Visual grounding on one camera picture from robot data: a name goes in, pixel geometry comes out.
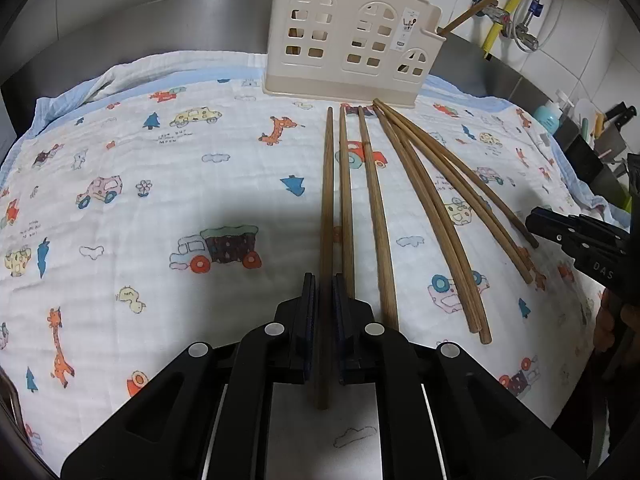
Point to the wooden chopstick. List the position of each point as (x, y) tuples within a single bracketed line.
[(480, 6), (327, 185)]

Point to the stainless steel counter backsplash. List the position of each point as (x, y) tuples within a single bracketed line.
[(150, 20)]

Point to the cream plastic utensil holder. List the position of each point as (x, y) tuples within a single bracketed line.
[(345, 80)]

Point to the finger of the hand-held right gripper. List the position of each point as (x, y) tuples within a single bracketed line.
[(547, 232), (557, 216)]

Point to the white plastic item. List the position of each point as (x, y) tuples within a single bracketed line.
[(587, 112)]

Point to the metal valve with red knob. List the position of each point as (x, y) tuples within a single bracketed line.
[(500, 14)]

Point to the row of brown chopsticks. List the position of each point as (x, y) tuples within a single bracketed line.
[(373, 200)]

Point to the steel knife rack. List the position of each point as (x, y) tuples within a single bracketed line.
[(582, 155)]

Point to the person's right hand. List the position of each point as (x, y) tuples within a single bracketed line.
[(606, 320)]

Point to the teal pump bottle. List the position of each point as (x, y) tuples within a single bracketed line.
[(547, 117)]

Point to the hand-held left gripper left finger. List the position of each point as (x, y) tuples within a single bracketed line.
[(310, 310)]

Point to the printed cartoon blanket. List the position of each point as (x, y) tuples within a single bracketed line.
[(150, 210)]

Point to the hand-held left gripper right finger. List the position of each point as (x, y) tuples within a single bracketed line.
[(339, 320)]

